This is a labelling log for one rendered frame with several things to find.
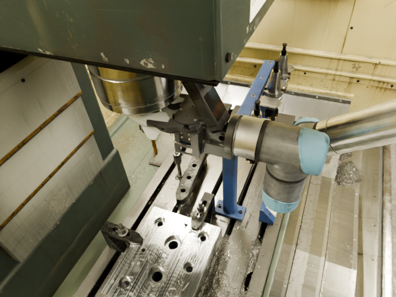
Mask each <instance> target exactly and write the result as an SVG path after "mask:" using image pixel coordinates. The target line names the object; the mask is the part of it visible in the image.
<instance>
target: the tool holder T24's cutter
mask: <svg viewBox="0 0 396 297"><path fill-rule="evenodd" d="M278 111H279V109H278V108H277V109H275V110H270V109H268V108H267V107H266V108H265V112H264V116H265V117H269V119H274V117H276V118H277V116H278Z"/></svg>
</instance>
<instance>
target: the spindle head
mask: <svg viewBox="0 0 396 297"><path fill-rule="evenodd" d="M273 2H274V0H266V1H265V3H264V4H263V5H262V7H261V8H260V10H259V11H258V12H257V14H256V15H255V17H254V18H253V19H252V21H251V23H249V20H250V0H0V50H1V51H8V52H15V53H19V54H26V55H32V56H36V57H43V58H50V59H54V60H61V61H67V62H74V63H78V64H85V65H92V66H95V67H102V68H109V69H113V70H120V71H127V72H133V73H137V74H144V75H150V76H155V77H161V78H168V79H172V80H179V81H185V82H190V83H196V84H203V85H209V86H214V87H217V86H218V84H219V83H220V82H221V81H223V79H224V77H225V76H226V74H227V73H228V71H229V70H230V68H231V67H232V65H233V63H234V62H235V61H236V59H237V57H238V56H239V54H240V53H241V51H242V49H243V48H244V47H245V45H246V44H247V42H248V40H249V39H250V37H251V36H252V34H253V33H254V31H255V29H256V28H257V27H258V25H259V24H260V22H261V20H262V19H263V17H264V16H265V14H266V13H267V11H268V10H269V8H270V7H271V5H272V4H273Z"/></svg>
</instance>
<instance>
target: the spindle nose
mask: <svg viewBox="0 0 396 297"><path fill-rule="evenodd" d="M87 67H88V70H89V73H90V76H91V79H92V82H93V84H94V88H95V91H96V93H97V95H98V97H99V99H100V101H101V103H102V105H103V106H104V107H105V108H107V109H108V110H110V111H113V112H115V113H119V114H125V115H140V114H147V113H152V112H155V111H158V110H160V109H162V108H164V107H166V106H168V105H169V104H171V103H172V102H173V101H174V100H175V99H177V98H178V96H179V95H180V94H181V92H182V89H183V84H182V82H181V81H179V80H172V79H168V78H161V77H155V76H150V75H144V74H137V73H133V72H127V71H120V70H113V69H109V68H102V67H95V66H92V65H87Z"/></svg>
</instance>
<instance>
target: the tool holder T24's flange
mask: <svg viewBox="0 0 396 297"><path fill-rule="evenodd" d="M267 87H268V86H265V90H264V94H265V95H263V96H266V97H272V98H278V99H279V100H281V99H283V97H282V95H283V87H282V86H281V91H280V92H279V93H270V92H268V91H267Z"/></svg>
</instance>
